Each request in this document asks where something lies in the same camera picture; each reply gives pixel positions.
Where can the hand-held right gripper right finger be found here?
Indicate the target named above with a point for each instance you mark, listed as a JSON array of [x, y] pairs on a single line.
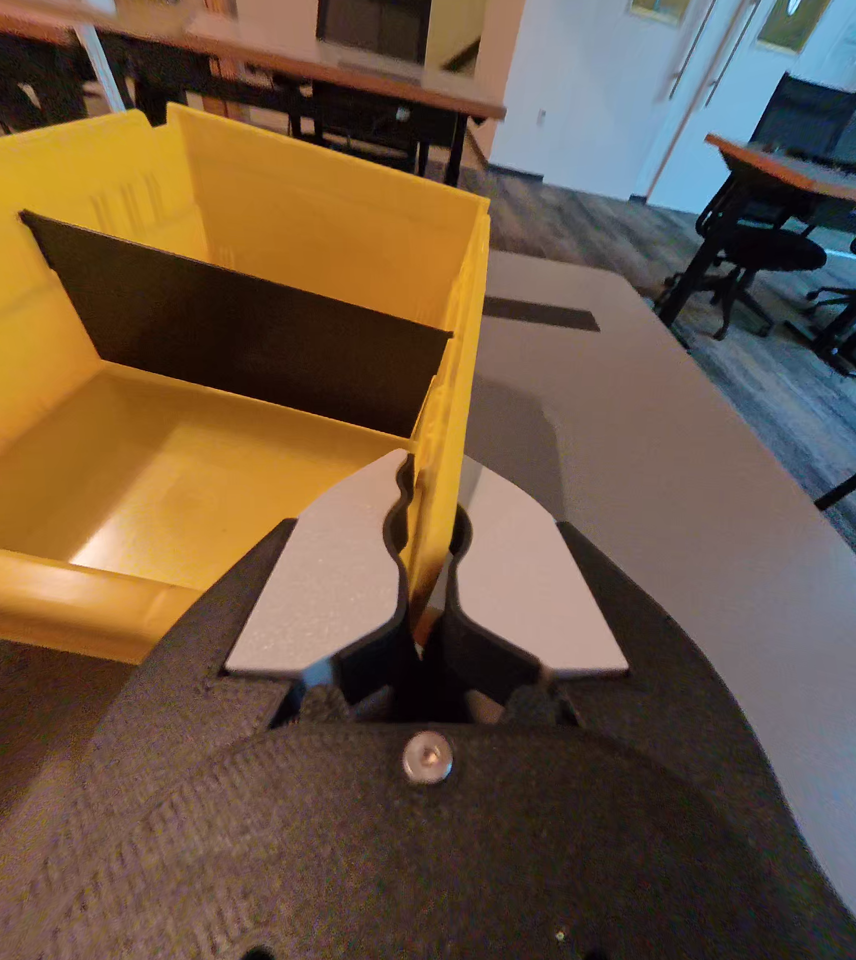
[[525, 592]]

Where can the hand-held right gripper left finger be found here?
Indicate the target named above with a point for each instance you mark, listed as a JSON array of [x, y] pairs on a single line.
[[323, 585]]

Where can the yellow plastic bin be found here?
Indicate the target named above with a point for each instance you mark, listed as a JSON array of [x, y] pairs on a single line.
[[173, 465]]

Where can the black bin divider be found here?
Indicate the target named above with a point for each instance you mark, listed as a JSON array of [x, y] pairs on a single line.
[[248, 337]]

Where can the grey tape strip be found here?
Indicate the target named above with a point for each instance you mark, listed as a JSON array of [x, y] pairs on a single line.
[[540, 313]]

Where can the long wooden table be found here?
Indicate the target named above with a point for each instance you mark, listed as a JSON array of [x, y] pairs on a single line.
[[323, 71]]

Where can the dark wall monitor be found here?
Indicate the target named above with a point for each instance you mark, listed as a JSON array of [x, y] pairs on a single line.
[[372, 26]]

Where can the lit wall picture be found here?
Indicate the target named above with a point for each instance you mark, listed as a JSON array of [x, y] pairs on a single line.
[[659, 9], [792, 26]]

